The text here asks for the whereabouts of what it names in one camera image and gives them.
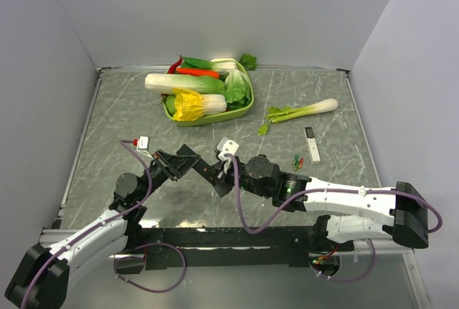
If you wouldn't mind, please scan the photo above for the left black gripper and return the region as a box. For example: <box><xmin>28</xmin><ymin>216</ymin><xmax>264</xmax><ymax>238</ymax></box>
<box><xmin>136</xmin><ymin>148</ymin><xmax>200</xmax><ymax>202</ymax></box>

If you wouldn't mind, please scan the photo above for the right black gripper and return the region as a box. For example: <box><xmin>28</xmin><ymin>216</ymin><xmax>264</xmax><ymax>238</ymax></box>
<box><xmin>205</xmin><ymin>156</ymin><xmax>273</xmax><ymax>199</ymax></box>

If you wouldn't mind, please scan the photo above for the black remote control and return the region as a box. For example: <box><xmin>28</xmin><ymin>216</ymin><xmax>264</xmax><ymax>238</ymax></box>
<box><xmin>193</xmin><ymin>160</ymin><xmax>232</xmax><ymax>197</ymax></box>

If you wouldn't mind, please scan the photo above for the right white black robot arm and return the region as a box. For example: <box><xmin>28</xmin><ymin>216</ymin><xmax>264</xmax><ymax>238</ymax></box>
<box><xmin>216</xmin><ymin>152</ymin><xmax>431</xmax><ymax>251</ymax></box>

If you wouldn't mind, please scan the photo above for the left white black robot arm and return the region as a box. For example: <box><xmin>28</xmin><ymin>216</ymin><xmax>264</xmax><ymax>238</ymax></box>
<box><xmin>5</xmin><ymin>146</ymin><xmax>201</xmax><ymax>308</ymax></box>

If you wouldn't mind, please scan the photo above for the white remote battery cover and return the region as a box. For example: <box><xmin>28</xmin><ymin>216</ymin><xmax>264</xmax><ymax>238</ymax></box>
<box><xmin>304</xmin><ymin>127</ymin><xmax>321</xmax><ymax>164</ymax></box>

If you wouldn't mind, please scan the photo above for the green plastic tray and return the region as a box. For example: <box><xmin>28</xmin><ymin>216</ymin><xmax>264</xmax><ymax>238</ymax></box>
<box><xmin>161</xmin><ymin>54</ymin><xmax>257</xmax><ymax>127</ymax></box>

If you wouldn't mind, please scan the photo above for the yellow leaf cabbage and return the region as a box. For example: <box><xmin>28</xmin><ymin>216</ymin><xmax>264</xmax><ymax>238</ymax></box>
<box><xmin>173</xmin><ymin>89</ymin><xmax>227</xmax><ymax>121</ymax></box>

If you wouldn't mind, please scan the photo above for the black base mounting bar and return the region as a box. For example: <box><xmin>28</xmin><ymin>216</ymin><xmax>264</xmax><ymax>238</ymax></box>
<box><xmin>115</xmin><ymin>226</ymin><xmax>354</xmax><ymax>275</ymax></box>

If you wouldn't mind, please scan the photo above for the long white green cabbage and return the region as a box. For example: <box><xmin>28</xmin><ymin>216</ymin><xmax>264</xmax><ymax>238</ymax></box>
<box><xmin>145</xmin><ymin>74</ymin><xmax>225</xmax><ymax>95</ymax></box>

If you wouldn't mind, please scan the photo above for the orange red chili pepper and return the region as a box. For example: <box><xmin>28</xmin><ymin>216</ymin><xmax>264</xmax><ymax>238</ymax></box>
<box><xmin>176</xmin><ymin>67</ymin><xmax>219</xmax><ymax>79</ymax></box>

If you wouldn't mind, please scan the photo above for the dark red chili pepper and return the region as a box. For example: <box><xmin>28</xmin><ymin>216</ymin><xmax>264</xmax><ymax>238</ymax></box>
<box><xmin>167</xmin><ymin>55</ymin><xmax>183</xmax><ymax>74</ymax></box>

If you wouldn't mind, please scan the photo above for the celery stalk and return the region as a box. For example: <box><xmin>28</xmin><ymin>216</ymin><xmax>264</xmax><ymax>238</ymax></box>
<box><xmin>257</xmin><ymin>99</ymin><xmax>339</xmax><ymax>136</ymax></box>

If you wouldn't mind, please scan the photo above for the green lettuce leaf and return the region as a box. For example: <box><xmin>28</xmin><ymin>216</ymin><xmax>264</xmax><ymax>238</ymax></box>
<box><xmin>224</xmin><ymin>69</ymin><xmax>250</xmax><ymax>105</ymax></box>

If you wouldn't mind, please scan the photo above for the bok choy in tray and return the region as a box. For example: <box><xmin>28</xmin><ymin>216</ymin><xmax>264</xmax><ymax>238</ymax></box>
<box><xmin>180</xmin><ymin>57</ymin><xmax>238</xmax><ymax>75</ymax></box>

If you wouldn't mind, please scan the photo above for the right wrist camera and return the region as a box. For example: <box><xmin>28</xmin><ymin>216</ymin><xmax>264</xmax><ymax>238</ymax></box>
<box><xmin>216</xmin><ymin>137</ymin><xmax>240</xmax><ymax>174</ymax></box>

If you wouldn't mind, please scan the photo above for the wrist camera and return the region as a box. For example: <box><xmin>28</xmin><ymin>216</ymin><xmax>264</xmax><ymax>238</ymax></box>
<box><xmin>132</xmin><ymin>136</ymin><xmax>153</xmax><ymax>160</ymax></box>
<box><xmin>216</xmin><ymin>137</ymin><xmax>240</xmax><ymax>174</ymax></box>

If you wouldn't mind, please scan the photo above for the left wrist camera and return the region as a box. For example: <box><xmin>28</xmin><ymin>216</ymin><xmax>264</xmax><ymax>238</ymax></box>
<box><xmin>132</xmin><ymin>136</ymin><xmax>153</xmax><ymax>160</ymax></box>

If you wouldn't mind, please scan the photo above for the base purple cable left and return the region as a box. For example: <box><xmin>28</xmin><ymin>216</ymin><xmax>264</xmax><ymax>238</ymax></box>
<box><xmin>113</xmin><ymin>242</ymin><xmax>187</xmax><ymax>294</ymax></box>

